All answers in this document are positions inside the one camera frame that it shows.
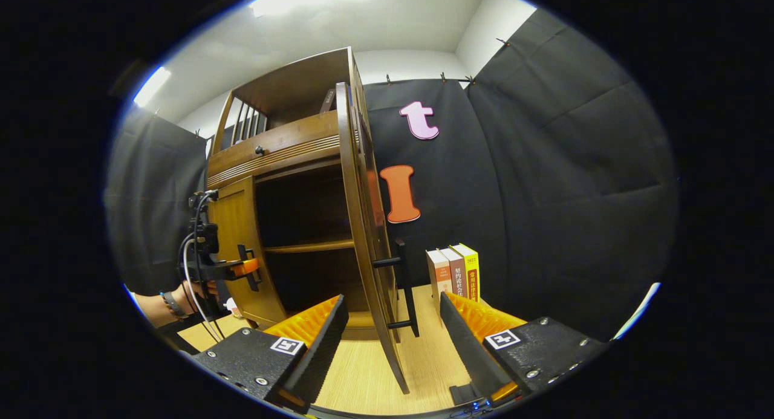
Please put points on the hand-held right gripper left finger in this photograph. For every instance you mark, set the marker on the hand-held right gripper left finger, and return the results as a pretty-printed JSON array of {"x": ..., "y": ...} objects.
[{"x": 320, "y": 352}]

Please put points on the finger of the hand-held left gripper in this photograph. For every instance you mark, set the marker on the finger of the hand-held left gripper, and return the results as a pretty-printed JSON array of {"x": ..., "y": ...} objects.
[{"x": 249, "y": 267}]

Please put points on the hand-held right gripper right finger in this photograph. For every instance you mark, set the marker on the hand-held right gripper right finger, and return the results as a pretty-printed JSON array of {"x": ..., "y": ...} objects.
[{"x": 468, "y": 352}]

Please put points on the yellow book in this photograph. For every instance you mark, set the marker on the yellow book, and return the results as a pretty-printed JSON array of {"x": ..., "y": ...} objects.
[{"x": 471, "y": 272}]

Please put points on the wooden shoe cabinet door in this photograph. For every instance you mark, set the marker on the wooden shoe cabinet door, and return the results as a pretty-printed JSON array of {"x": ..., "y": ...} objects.
[
  {"x": 233, "y": 219},
  {"x": 357, "y": 225}
]

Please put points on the white packet with red label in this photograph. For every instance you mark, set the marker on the white packet with red label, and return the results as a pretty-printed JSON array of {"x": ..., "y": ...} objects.
[{"x": 233, "y": 308}]

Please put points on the wooden double-door shoe cabinet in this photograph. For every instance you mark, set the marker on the wooden double-door shoe cabinet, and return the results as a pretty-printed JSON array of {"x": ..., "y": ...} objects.
[{"x": 290, "y": 92}]

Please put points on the maroon book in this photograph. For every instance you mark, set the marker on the maroon book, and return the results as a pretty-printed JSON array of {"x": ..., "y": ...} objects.
[{"x": 456, "y": 274}]

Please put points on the black backdrop cloth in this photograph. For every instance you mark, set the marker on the black backdrop cloth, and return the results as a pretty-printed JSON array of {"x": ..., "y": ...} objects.
[{"x": 574, "y": 195}]

